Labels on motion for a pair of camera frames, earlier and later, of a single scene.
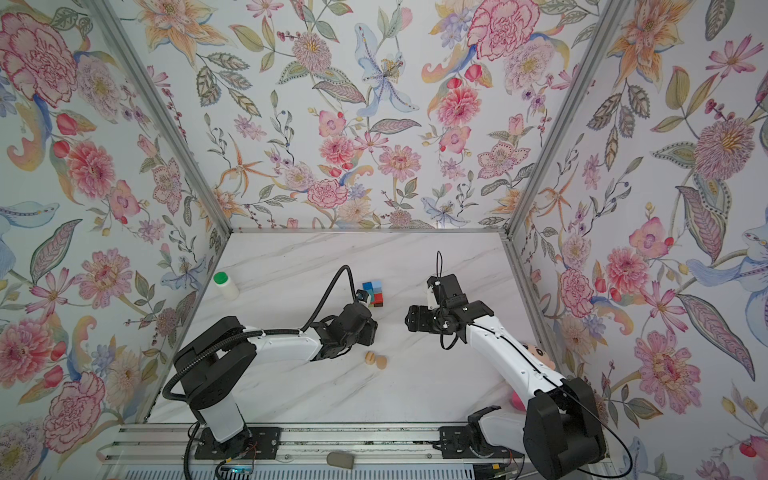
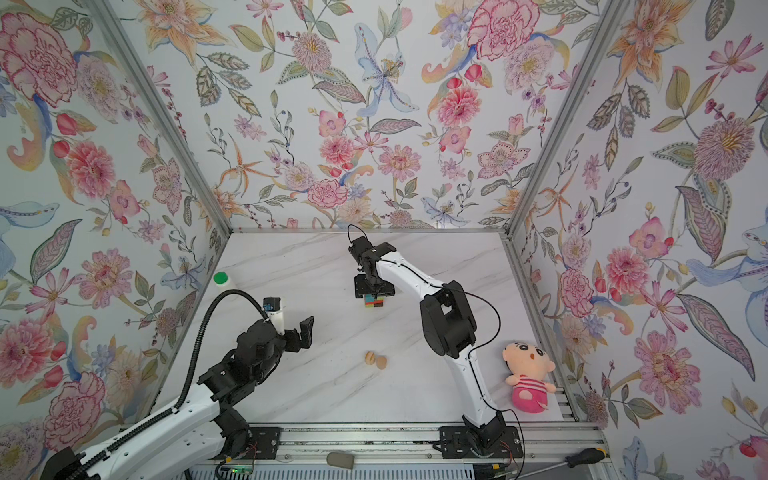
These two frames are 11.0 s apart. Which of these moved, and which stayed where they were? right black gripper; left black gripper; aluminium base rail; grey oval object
Moved: left black gripper; right black gripper
Stayed: grey oval object; aluminium base rail
